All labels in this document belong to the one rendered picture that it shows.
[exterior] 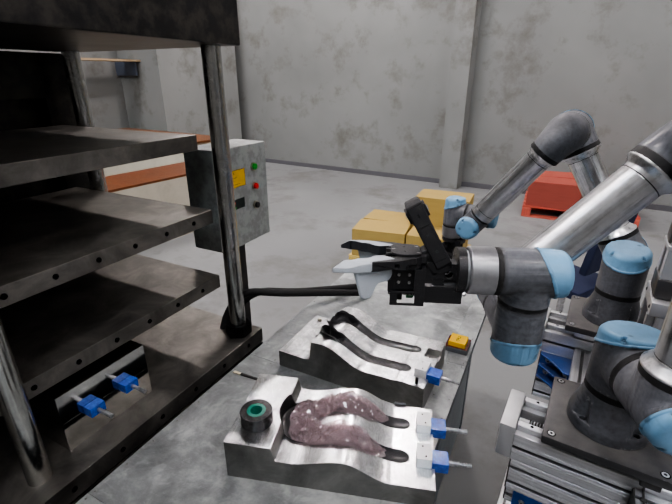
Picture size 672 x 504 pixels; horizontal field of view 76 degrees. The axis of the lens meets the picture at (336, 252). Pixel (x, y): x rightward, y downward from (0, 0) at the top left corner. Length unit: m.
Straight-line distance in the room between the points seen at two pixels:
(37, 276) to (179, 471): 0.58
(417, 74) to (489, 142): 1.65
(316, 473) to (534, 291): 0.68
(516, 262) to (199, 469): 0.93
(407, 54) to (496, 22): 1.43
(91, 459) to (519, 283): 1.15
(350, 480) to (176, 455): 0.47
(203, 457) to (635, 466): 0.97
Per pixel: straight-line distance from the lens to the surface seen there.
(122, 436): 1.43
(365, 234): 4.01
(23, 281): 1.21
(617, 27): 7.29
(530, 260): 0.69
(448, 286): 0.68
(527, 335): 0.73
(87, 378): 1.38
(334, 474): 1.12
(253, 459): 1.15
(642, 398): 0.89
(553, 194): 6.16
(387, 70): 8.02
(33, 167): 1.22
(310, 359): 1.44
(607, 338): 0.98
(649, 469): 1.07
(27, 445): 1.32
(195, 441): 1.32
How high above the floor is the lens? 1.71
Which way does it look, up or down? 22 degrees down
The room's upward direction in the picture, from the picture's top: straight up
